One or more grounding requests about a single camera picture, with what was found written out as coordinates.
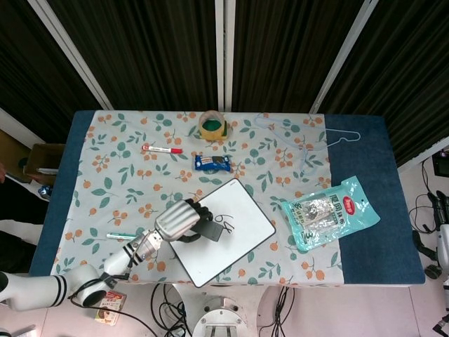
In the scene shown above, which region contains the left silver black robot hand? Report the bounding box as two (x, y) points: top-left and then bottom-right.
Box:
(154, 198), (213, 244)

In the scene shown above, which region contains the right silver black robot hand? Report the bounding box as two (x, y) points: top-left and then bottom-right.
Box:
(413, 191), (449, 273)

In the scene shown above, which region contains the grey whiteboard eraser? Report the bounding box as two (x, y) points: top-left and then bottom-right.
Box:
(197, 218), (225, 243)

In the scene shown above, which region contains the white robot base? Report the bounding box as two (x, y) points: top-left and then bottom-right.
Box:
(174, 284), (273, 337)

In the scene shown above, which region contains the white whiteboard with black rim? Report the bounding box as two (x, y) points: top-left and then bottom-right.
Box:
(168, 178), (277, 289)

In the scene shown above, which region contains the blue snack packet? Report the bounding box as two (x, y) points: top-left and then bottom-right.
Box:
(194, 154), (233, 173)

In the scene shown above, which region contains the red capped white marker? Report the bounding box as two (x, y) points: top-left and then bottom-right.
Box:
(141, 144), (184, 155)

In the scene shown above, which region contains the black screen device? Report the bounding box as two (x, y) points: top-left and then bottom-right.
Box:
(431, 150), (449, 176)

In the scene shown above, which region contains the floral patterned tablecloth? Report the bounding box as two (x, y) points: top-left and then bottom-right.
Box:
(50, 110), (344, 287)

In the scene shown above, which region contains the yellow green sponge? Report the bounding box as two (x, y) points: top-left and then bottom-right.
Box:
(199, 118), (229, 141)

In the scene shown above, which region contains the yellow packing tape roll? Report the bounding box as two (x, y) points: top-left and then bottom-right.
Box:
(198, 110), (229, 141)

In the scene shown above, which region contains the small red printed carton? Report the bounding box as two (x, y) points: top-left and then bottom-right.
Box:
(93, 289), (127, 326)

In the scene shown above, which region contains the blue felt table cover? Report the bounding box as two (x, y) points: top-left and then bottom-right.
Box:
(28, 110), (427, 288)

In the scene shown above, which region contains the teal cleaning cloth package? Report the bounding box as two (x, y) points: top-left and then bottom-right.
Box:
(281, 176), (382, 252)

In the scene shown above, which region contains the brown cardboard box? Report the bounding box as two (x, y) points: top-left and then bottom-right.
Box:
(22, 143), (66, 185)

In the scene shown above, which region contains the black floor cable bundle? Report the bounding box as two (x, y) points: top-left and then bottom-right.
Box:
(257, 286), (299, 337)
(150, 283), (192, 337)

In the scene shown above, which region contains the light blue wire hanger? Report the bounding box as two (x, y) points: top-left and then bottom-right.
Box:
(254, 117), (361, 176)

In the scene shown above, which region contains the white partition frame post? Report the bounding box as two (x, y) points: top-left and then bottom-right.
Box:
(308, 0), (380, 114)
(27, 0), (113, 110)
(214, 0), (236, 110)

